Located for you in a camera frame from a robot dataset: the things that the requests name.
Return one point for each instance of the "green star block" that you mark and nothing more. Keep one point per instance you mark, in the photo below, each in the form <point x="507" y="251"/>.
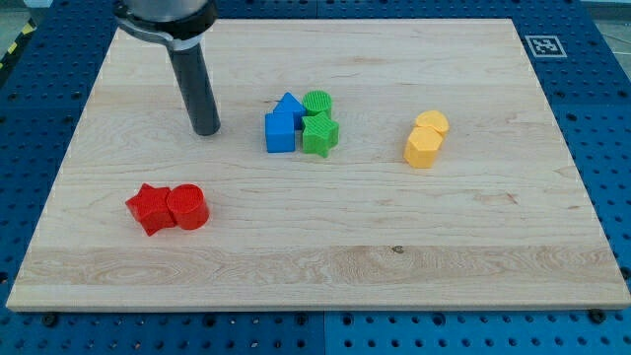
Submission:
<point x="320" y="134"/>

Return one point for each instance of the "red star block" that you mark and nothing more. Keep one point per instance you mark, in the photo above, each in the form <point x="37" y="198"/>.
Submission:
<point x="150" y="209"/>

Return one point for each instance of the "light wooden board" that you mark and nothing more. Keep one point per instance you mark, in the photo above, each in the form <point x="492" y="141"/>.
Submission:
<point x="501" y="221"/>

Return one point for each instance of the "blue cube block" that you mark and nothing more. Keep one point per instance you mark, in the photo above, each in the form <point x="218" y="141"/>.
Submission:
<point x="279" y="132"/>

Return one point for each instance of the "green cylinder block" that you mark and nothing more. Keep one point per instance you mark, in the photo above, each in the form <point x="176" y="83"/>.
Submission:
<point x="316" y="102"/>

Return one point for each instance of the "blue triangle block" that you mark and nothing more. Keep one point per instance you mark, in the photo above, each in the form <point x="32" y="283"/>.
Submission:
<point x="289" y="104"/>

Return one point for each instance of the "yellow hexagon block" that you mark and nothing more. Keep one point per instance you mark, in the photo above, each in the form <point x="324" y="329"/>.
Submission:
<point x="422" y="147"/>

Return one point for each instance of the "yellow semicircle block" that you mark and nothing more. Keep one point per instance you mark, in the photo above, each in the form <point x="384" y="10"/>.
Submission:
<point x="433" y="119"/>

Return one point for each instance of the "red cylinder block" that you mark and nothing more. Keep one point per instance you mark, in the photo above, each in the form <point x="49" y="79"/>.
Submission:
<point x="188" y="206"/>

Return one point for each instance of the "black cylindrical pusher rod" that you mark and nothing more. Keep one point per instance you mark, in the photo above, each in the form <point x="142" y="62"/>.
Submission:
<point x="194" y="84"/>

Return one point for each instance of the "white fiducial marker tag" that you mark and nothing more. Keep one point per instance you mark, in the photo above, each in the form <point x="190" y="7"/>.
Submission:
<point x="545" y="46"/>

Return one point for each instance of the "black bolt front left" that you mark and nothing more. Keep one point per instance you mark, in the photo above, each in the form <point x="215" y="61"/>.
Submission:
<point x="49" y="320"/>

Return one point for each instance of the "black bolt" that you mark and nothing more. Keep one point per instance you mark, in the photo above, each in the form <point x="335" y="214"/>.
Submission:
<point x="597" y="316"/>
<point x="49" y="320"/>

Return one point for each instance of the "black bolt front right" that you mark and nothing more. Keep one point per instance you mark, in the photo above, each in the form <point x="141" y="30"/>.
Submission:
<point x="597" y="316"/>

